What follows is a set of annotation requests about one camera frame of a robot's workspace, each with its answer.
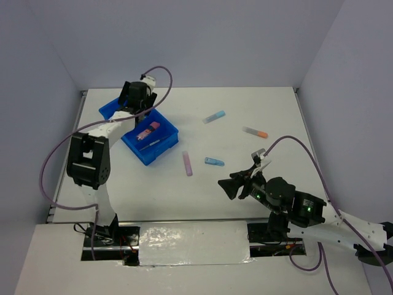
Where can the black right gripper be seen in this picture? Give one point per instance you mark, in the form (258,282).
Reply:
(238,178)

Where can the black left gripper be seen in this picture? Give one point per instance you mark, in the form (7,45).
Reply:
(124,93)

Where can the pink-capped eraser jar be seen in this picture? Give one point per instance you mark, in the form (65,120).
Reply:
(151,128)

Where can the black thin pen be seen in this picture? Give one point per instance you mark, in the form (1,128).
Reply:
(154,143)

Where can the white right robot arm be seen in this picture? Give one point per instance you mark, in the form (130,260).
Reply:
(296,214)

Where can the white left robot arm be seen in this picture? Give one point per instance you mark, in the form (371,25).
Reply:
(89,153)

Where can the blue mini stapler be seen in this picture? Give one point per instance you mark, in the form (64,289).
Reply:
(215,162)

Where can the blue divided plastic bin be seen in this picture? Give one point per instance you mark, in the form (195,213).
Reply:
(153,138)

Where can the orange-capped grey marker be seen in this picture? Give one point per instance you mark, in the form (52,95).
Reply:
(255,132)

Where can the purple highlighter pen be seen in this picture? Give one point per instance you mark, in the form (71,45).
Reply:
(187,163)

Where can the blue-capped grey marker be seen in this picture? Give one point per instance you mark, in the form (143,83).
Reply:
(213,117)

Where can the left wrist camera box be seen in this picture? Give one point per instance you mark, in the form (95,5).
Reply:
(148,80)

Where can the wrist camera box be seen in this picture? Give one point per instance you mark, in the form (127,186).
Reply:
(261,161)
(148,80)

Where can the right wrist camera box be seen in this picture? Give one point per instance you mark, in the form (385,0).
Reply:
(261,161)

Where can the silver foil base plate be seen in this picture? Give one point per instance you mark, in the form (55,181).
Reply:
(194,243)

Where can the right aluminium table rail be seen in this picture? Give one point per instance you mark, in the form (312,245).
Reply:
(313,152)

